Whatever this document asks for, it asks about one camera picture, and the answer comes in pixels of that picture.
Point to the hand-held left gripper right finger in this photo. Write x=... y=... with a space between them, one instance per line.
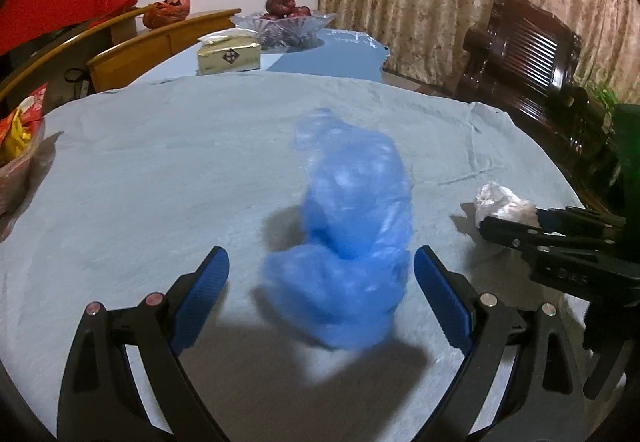
x=445 y=302

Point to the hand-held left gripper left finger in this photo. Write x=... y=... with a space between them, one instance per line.
x=200 y=302

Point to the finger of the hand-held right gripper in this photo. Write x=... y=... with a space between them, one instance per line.
x=550 y=221
x=505 y=228

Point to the white tissue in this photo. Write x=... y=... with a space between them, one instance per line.
x=505 y=204

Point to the blue plastic bag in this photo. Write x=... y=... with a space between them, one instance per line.
x=350 y=222

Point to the potted green plant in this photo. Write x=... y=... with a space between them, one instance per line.
x=602 y=104

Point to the dark wooden armchair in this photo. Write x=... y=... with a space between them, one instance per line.
x=525 y=71

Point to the tissue box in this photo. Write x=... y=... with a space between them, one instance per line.
x=230 y=54

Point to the wooden chair back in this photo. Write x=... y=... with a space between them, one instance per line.
x=140 y=56

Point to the glass fruit bowl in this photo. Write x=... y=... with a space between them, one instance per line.
x=285 y=35

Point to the light wooden chair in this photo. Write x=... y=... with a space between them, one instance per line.
x=127 y=26

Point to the small red plastic bag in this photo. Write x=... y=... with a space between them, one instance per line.
x=167 y=11

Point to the red apple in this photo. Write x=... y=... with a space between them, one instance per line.
x=280 y=2
x=301 y=11

